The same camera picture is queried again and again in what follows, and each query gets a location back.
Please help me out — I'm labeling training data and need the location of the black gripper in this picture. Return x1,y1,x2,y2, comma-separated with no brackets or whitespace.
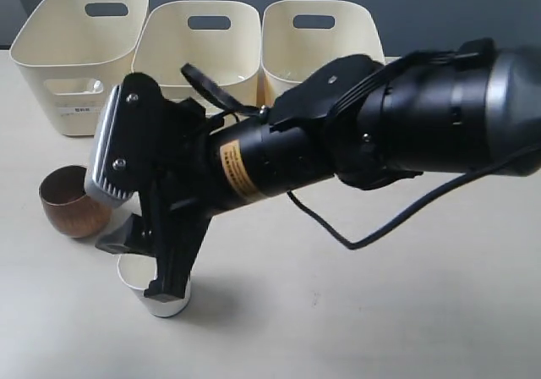
143,120,335,303

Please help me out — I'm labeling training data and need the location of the white paper cup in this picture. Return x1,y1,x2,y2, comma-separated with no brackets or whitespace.
117,254,191,318

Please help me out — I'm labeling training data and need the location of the brown wooden cup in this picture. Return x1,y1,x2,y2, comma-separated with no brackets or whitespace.
39,165,112,239

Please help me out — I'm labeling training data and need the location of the clear bottle with white cap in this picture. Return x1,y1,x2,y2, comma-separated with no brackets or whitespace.
85,79,103,94

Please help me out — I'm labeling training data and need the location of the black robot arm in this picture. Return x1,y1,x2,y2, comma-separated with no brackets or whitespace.
85,38,540,303

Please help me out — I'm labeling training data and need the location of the left cream plastic bin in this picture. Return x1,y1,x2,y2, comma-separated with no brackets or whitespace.
10,0,150,136

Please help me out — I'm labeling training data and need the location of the cream plastic bin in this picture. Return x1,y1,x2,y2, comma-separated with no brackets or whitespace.
131,0,261,115
10,0,150,136
261,0,385,106

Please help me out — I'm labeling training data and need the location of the middle cream plastic bin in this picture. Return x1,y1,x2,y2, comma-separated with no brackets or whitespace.
131,0,261,115

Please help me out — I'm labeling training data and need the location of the right cream plastic bin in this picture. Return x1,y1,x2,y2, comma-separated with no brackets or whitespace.
261,0,385,106

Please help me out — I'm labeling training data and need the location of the wrist camera with grey heatsink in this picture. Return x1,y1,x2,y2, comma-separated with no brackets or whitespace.
84,73,204,206

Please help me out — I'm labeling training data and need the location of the black cable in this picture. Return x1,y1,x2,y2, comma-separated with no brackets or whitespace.
287,141,541,251

